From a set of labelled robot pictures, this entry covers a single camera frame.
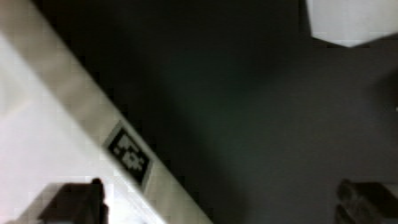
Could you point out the white leg centre right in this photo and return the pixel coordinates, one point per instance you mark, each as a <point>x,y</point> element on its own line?
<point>353,21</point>

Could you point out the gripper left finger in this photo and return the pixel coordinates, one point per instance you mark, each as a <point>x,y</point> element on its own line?
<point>68,204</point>

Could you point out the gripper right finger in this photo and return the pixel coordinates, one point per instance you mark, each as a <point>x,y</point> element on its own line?
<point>369,203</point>

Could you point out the white square tabletop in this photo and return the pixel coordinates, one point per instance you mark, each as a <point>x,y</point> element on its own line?
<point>68,140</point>

